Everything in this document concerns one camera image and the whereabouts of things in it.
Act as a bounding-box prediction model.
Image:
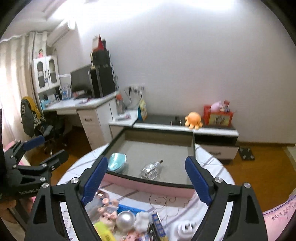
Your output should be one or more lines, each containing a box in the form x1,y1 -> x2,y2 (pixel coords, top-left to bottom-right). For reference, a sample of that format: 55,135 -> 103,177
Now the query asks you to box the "pink doll figure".
95,192 -> 119,230

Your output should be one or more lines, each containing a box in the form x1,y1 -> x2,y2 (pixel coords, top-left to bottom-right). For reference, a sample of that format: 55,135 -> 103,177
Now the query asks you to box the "person's hand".
0,199 -> 17,223

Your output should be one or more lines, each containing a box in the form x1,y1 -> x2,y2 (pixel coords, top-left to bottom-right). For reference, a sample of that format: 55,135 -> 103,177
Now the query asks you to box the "pink bedding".
263,195 -> 295,240

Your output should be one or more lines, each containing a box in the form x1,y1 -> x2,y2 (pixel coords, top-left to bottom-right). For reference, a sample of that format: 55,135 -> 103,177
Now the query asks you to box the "office chair with clothes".
21,96 -> 67,155

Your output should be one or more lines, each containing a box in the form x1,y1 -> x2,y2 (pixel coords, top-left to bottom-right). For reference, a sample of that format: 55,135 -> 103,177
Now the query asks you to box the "yellow packet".
94,221 -> 116,241

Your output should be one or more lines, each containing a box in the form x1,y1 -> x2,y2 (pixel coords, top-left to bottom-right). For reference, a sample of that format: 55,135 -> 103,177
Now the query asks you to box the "white plug toy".
169,220 -> 198,241

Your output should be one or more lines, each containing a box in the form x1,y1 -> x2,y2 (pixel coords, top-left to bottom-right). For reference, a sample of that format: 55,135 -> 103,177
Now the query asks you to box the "teal round tin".
108,153 -> 127,173

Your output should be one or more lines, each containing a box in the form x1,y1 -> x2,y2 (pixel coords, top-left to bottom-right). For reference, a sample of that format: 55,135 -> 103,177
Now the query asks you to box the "white desk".
43,92 -> 117,150

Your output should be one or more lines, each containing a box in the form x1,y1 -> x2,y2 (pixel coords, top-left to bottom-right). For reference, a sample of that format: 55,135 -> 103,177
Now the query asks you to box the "black floor scale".
238,147 -> 255,161

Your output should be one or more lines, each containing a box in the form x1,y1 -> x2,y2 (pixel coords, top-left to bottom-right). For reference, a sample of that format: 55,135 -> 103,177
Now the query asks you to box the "silver pearl ball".
116,211 -> 135,232

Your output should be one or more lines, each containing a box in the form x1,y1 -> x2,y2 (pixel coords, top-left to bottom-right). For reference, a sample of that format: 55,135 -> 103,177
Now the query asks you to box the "blue yellow card pack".
152,212 -> 169,241

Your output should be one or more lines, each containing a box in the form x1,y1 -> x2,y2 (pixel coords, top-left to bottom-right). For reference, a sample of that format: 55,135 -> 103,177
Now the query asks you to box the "white glass-door cabinet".
32,55 -> 60,94

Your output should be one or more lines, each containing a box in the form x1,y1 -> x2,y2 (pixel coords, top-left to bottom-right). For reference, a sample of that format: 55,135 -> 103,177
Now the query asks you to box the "low tv cabinet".
109,111 -> 239,161

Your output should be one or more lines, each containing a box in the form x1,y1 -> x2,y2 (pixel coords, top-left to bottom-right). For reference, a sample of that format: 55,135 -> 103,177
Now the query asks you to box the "black computer monitor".
70,65 -> 92,98

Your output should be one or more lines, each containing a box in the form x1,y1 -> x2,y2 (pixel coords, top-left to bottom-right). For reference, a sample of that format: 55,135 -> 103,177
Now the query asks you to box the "clear water bottle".
115,93 -> 125,115

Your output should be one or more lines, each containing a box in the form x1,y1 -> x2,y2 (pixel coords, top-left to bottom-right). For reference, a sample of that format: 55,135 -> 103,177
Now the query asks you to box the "blue rectangular case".
117,204 -> 144,215

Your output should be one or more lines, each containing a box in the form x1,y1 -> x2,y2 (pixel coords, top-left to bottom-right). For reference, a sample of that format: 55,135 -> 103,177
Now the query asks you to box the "black computer tower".
90,65 -> 115,98

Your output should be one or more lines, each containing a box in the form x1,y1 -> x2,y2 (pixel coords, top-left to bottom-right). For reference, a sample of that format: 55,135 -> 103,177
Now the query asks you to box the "pink storage box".
102,129 -> 195,198

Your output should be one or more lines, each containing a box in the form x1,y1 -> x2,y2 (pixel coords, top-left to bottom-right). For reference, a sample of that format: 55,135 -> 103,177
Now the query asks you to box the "snack bag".
137,99 -> 147,121

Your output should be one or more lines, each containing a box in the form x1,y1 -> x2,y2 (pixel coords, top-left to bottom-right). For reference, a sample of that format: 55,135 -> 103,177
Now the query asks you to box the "red storage crate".
203,105 -> 234,127

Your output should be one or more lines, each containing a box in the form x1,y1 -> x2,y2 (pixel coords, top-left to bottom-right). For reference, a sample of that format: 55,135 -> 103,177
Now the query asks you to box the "orange octopus plush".
185,112 -> 203,130

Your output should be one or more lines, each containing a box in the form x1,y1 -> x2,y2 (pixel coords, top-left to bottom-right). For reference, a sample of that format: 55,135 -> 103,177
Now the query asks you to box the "black speaker box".
90,50 -> 110,66

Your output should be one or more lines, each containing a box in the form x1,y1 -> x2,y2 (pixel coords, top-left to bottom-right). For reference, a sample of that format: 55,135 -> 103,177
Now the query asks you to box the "pink plush toy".
210,100 -> 223,113

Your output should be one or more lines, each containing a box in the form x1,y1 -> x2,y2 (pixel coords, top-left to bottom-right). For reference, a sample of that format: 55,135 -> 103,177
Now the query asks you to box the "white air conditioner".
47,21 -> 76,47

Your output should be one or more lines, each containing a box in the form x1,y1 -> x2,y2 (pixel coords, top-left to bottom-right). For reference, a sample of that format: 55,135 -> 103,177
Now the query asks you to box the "wall power outlet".
126,85 -> 144,93

